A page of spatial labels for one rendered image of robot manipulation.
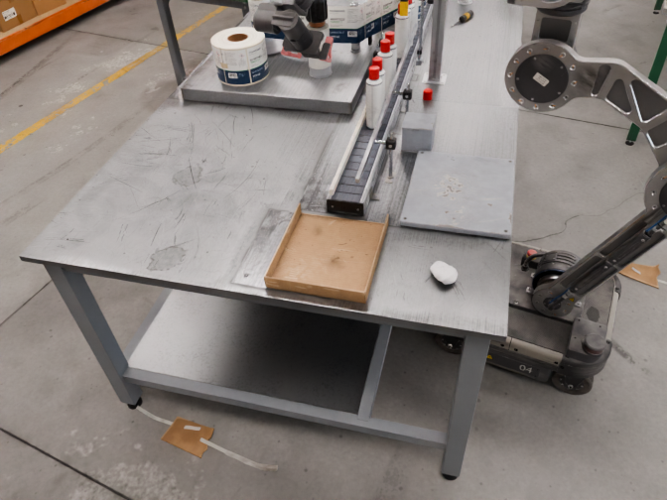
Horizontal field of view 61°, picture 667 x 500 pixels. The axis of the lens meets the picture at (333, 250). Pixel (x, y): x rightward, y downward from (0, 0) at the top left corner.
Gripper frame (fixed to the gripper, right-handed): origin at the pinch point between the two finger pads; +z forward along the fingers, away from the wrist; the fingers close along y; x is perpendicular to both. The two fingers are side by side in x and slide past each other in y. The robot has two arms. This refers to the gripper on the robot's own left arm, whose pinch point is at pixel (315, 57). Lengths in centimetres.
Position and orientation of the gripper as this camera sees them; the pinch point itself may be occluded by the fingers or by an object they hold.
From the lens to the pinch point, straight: 170.0
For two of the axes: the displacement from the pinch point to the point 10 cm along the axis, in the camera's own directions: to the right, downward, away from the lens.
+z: 3.2, 1.6, 9.3
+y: -9.0, -2.4, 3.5
